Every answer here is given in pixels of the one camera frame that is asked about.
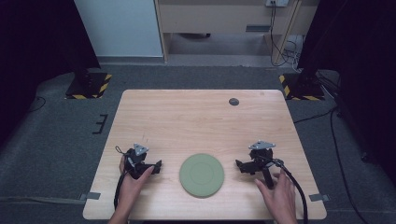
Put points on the person's left hand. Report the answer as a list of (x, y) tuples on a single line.
[(132, 189)]

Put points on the person's right hand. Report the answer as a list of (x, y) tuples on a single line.
[(280, 199)]

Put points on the black stand with striped base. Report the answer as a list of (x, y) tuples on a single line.
[(88, 85), (303, 88)]

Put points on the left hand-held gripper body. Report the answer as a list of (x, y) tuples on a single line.
[(135, 161)]

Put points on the grey wall socket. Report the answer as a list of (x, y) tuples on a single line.
[(277, 2)]

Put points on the grey tape piece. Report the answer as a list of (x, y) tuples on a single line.
[(91, 196), (318, 197)]

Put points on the green round plate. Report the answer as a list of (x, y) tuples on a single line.
[(201, 174)]

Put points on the black curtain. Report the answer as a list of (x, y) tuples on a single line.
[(34, 53), (364, 62)]

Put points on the grey round table grommet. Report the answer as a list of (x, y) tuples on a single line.
[(233, 101)]

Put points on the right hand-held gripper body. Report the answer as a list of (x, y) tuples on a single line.
[(262, 157)]

